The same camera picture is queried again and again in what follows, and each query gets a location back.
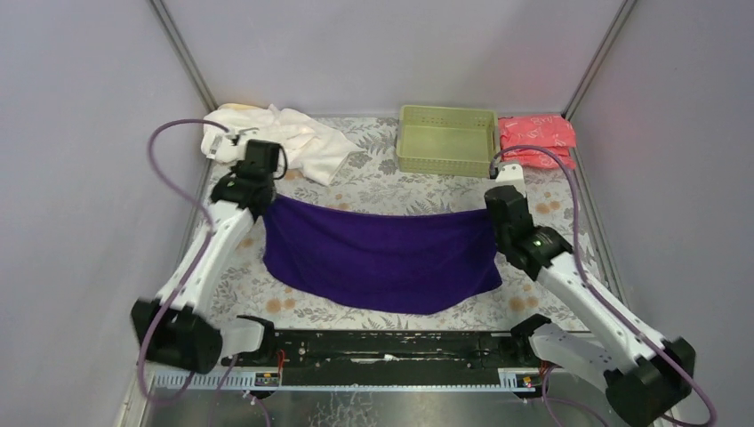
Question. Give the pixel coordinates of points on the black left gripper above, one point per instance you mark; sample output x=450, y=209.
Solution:
x=266, y=192

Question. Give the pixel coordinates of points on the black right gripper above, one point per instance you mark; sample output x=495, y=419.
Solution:
x=497, y=214

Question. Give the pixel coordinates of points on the purple microfibre towel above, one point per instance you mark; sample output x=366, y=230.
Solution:
x=402, y=264

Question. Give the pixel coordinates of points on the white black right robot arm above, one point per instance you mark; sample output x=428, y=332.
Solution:
x=638, y=368

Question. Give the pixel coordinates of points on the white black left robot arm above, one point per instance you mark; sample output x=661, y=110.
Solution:
x=174, y=328

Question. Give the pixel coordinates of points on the white crumpled towel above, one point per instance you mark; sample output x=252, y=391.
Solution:
x=318, y=150

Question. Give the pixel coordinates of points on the pink patterned plastic package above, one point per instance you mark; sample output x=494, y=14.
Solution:
x=551, y=132

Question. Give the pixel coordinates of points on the green perforated plastic basket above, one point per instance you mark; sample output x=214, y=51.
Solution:
x=447, y=141

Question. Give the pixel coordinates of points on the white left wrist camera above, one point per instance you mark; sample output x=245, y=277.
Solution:
x=230, y=147

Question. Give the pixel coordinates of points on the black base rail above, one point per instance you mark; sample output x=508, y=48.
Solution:
x=393, y=358

